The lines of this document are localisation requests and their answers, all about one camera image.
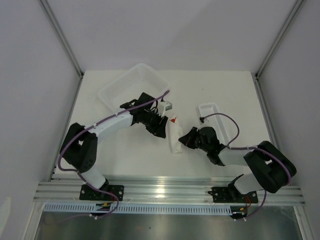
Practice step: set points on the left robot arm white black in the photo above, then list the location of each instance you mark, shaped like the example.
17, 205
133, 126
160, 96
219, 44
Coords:
80, 145

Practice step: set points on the white paper napkin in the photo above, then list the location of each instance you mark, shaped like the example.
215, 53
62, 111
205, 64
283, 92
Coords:
175, 131

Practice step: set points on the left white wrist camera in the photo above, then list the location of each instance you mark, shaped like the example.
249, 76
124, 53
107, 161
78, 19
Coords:
163, 107

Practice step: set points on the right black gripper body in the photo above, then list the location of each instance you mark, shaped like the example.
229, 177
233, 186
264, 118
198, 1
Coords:
194, 141

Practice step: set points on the aluminium frame post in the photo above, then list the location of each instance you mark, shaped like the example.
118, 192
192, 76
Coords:
57, 29
283, 31

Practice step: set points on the large white plastic basket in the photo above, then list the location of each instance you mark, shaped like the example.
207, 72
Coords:
141, 78

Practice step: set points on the white slotted cable duct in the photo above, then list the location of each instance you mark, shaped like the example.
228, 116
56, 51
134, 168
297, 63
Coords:
130, 208

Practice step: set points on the left aluminium frame post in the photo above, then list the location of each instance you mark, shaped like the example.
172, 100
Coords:
57, 29

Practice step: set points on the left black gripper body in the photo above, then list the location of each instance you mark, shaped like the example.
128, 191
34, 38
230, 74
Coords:
152, 120

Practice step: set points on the aluminium mounting rail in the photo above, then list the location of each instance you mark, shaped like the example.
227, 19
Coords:
137, 190

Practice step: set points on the right aluminium frame post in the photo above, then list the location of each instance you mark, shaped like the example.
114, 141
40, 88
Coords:
283, 31

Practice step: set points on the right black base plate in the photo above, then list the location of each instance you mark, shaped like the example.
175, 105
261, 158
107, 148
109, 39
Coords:
225, 195

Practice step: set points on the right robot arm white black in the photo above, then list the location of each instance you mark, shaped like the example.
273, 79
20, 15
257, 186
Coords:
270, 169

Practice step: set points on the small white utensil tray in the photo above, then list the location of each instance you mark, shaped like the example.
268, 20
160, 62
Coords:
215, 121

